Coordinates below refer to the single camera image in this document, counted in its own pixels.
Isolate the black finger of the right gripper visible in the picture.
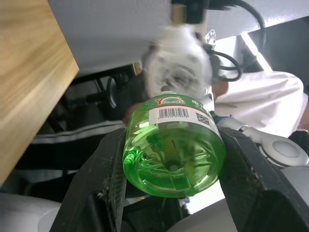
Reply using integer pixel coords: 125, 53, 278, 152
185, 0, 208, 24

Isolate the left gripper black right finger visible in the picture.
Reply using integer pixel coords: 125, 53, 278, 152
217, 127, 309, 232

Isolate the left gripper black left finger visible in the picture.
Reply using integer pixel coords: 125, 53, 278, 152
49, 127, 127, 232

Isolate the white mosquito repellent heater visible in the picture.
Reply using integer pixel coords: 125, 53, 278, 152
142, 6, 215, 102

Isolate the green liquid repellent bottle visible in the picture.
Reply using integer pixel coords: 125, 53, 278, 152
122, 95, 226, 199

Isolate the silver robot body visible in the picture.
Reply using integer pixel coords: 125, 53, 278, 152
217, 116, 309, 170

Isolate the person in white shirt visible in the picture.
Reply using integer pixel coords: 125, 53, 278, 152
211, 70, 309, 139

